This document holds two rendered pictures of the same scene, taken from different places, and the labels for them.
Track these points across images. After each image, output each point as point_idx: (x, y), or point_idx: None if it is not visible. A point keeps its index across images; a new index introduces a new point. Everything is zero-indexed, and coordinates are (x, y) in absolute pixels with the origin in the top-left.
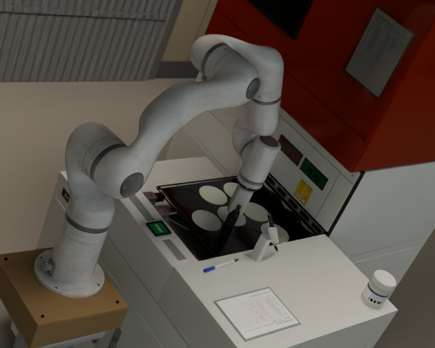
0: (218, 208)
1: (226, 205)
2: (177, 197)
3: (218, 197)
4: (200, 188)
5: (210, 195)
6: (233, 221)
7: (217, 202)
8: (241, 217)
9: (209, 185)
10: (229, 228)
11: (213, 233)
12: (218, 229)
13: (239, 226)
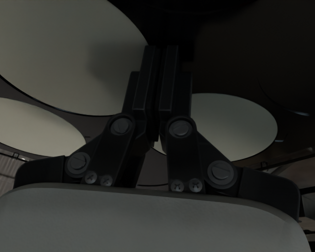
0: (85, 114)
1: (21, 94)
2: (150, 181)
3: (15, 120)
4: (46, 155)
5: (45, 138)
6: (190, 98)
7: (50, 119)
8: (15, 15)
9: None
10: (194, 58)
11: (297, 111)
12: (245, 98)
13: (117, 8)
